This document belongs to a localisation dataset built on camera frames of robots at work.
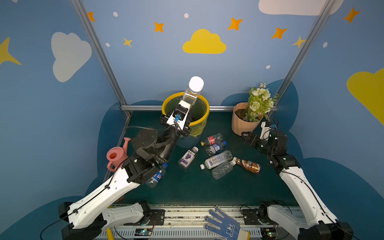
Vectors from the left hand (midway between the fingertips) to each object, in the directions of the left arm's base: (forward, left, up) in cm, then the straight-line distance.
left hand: (185, 103), depth 50 cm
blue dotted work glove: (-30, -21, -53) cm, 64 cm away
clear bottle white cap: (-2, -20, -49) cm, 53 cm away
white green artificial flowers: (+32, -44, -27) cm, 61 cm away
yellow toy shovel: (-34, +35, -52) cm, 71 cm away
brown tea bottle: (0, -39, -49) cm, 62 cm away
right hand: (+10, -33, -29) cm, 45 cm away
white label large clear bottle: (+2, -15, -48) cm, 51 cm away
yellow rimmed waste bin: (+17, -6, -25) cm, 31 cm away
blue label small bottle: (+13, -16, -52) cm, 56 cm away
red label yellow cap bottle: (+20, -17, -49) cm, 55 cm away
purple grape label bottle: (+6, 0, -51) cm, 51 cm away
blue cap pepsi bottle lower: (-9, +20, -51) cm, 56 cm away
